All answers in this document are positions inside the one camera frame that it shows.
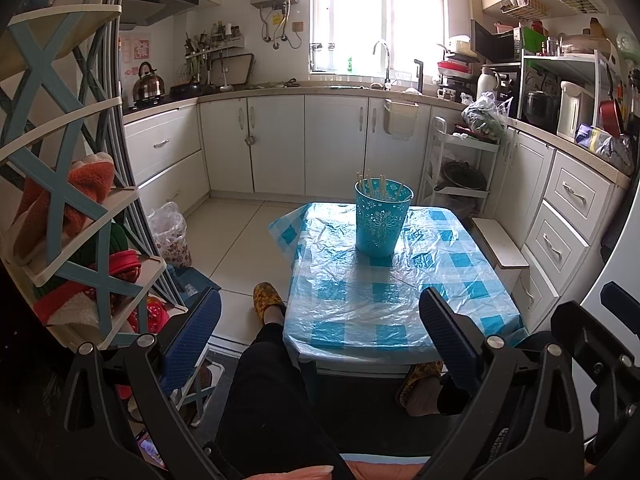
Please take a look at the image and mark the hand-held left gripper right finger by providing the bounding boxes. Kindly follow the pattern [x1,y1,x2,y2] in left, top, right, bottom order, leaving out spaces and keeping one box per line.
[419,287,588,480]

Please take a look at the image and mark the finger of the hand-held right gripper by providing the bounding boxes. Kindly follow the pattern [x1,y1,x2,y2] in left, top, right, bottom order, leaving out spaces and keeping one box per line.
[551,301,640,407]
[601,282,640,323]

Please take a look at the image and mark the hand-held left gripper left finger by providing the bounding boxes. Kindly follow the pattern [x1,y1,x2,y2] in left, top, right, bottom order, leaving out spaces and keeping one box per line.
[47,287,222,480]

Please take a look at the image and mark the teal perforated plastic bucket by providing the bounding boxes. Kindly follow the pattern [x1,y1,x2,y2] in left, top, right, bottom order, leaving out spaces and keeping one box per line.
[355,180,414,260]

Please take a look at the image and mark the bundle of wooden chopsticks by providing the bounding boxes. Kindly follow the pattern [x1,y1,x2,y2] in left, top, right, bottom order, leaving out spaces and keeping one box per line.
[356,170,406,201]

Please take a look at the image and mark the person's left hand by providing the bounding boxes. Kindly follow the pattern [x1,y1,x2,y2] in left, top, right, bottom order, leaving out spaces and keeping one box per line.
[294,464,426,480]

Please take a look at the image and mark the red plastic bag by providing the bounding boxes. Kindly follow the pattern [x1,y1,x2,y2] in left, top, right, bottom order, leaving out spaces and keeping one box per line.
[127,297,171,336]

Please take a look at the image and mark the floral slipper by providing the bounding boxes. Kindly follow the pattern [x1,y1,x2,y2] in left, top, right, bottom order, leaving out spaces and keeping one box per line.
[396,362,443,407]
[252,282,288,322]

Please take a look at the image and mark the blue dustpan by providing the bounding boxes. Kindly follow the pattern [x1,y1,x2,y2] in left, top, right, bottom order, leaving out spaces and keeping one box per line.
[170,265,221,306]

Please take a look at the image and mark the person's right leg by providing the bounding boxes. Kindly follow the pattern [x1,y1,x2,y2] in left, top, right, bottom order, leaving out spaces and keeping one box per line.
[405,372,473,417]

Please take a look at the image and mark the floral bag in clear plastic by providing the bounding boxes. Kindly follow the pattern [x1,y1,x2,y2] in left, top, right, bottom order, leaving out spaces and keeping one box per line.
[146,201,193,269]

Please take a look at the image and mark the red plastic lid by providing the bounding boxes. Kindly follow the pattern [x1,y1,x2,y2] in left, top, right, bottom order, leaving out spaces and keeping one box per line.
[107,250,143,281]

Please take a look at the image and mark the white multi-drawer base cabinet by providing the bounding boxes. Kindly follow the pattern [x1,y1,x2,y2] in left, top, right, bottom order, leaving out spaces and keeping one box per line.
[500,125,632,333]

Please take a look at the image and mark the blue checkered plastic tablecloth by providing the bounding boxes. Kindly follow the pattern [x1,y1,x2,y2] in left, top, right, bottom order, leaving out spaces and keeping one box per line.
[267,202,528,361]

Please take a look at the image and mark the clear plastic wrapped bundle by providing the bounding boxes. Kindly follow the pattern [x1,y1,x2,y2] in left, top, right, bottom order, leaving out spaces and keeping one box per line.
[597,135,635,176]

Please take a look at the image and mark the dark lidded pan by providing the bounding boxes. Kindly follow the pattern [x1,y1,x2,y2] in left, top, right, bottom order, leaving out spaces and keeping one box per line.
[434,160,488,193]

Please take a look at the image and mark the blue and yellow packet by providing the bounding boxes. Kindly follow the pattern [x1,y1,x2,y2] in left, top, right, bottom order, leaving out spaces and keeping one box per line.
[574,124,613,153]

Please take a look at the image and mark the white two-drawer base cabinet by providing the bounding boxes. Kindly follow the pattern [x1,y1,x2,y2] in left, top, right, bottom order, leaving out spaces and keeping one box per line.
[122,104,212,216]

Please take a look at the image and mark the red saucepan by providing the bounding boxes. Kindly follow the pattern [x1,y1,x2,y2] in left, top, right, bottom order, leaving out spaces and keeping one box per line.
[597,65,626,136]

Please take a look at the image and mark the orange towel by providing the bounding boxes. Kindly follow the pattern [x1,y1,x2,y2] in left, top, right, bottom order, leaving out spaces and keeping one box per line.
[15,152,118,261]

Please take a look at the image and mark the white trolley rack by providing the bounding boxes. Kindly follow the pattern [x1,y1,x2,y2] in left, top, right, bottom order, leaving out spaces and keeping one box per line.
[422,116,501,211]

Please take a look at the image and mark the white electric water boiler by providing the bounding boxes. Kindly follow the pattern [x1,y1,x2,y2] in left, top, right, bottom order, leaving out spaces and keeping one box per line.
[556,81,596,142]

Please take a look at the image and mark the black cooking pot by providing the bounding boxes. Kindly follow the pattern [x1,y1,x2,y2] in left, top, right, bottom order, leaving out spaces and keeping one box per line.
[522,90,561,128]

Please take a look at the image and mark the white door base cabinets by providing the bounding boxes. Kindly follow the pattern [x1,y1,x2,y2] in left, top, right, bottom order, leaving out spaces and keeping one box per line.
[197,92,453,201]

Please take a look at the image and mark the white hanging waste bin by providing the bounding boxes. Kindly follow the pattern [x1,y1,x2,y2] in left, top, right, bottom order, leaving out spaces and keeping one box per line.
[384,99,419,138]

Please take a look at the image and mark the plastic bag of vegetables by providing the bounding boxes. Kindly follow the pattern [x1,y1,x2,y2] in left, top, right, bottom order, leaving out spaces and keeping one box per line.
[460,91,511,141]

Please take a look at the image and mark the black gas hob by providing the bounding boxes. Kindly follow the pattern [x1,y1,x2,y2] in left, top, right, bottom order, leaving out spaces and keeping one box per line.
[122,95,201,111]

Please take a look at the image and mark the white countertop shelf rack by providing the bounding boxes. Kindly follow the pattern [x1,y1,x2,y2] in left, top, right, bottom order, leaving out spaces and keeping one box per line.
[517,47,621,136]

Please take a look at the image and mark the black frying pan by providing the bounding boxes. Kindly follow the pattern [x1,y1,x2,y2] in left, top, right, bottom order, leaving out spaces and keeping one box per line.
[170,76,206,98]

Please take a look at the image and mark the white thermos jug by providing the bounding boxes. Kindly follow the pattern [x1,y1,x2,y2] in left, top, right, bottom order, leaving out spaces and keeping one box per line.
[476,67,501,103]

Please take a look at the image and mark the steel whistling kettle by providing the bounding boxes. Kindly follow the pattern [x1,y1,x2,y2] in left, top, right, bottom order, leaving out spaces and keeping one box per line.
[132,61,167,102]

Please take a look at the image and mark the dish rack with dishes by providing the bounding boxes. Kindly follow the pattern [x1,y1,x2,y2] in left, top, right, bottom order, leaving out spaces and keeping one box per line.
[435,35,478,91]

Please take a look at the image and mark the black-rimmed cutting board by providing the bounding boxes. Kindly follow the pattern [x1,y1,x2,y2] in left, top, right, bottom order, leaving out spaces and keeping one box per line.
[207,52,256,86]

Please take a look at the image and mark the chrome gooseneck faucet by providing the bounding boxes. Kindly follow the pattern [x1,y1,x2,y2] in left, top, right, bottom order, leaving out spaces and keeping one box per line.
[372,40,393,92]

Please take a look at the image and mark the black microwave oven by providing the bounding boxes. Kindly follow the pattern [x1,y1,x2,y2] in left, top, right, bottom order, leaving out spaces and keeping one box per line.
[470,20,523,63]

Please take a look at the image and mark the white shelf with blue crossbars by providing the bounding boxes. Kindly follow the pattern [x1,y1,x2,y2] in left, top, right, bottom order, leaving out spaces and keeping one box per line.
[0,4,221,426]

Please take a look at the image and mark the kitchen window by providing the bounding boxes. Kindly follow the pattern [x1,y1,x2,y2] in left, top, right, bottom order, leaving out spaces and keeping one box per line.
[307,0,448,76]

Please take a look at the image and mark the black range hood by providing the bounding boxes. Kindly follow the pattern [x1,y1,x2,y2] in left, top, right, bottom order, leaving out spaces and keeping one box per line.
[120,0,201,26]

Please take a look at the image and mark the grey sliding door frame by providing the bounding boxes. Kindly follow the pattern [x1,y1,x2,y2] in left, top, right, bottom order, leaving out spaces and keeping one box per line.
[87,0,176,311]

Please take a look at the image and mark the pink wall stickers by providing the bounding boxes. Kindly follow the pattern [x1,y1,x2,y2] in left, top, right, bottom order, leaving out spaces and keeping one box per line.
[119,35,152,78]

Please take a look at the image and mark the wall utensil rack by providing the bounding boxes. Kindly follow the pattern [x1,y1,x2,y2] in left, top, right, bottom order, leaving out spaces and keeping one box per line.
[184,22,246,73]

